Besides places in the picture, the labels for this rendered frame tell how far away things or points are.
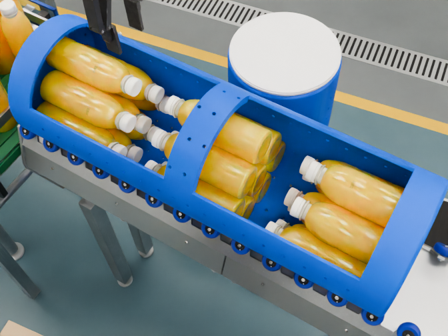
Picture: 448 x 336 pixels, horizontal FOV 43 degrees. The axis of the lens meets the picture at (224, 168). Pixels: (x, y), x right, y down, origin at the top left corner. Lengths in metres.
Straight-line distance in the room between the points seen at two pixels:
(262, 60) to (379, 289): 0.66
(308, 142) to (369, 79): 1.61
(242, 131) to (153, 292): 1.25
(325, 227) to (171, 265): 1.29
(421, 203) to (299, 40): 0.63
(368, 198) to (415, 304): 0.32
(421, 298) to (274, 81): 0.58
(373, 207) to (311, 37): 0.59
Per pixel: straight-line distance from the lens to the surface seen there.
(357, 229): 1.05
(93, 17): 1.01
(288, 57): 1.44
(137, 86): 1.22
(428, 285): 1.30
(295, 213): 1.08
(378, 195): 1.04
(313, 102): 1.41
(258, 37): 1.48
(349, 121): 2.65
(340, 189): 1.04
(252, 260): 1.25
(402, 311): 1.26
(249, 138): 1.08
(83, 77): 1.25
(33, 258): 2.41
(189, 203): 1.11
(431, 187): 1.05
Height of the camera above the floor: 2.08
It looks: 58 degrees down
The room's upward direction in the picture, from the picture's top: 2 degrees counter-clockwise
